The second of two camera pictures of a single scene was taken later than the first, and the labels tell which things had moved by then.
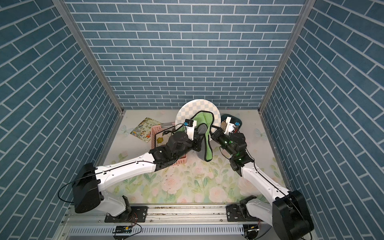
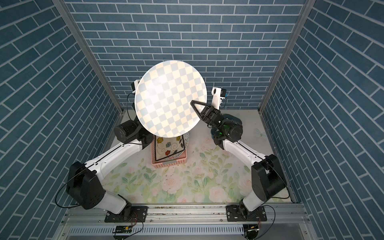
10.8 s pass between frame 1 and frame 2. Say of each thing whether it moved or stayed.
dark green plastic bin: stayed
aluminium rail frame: stayed
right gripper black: moved
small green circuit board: stayed
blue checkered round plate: moved
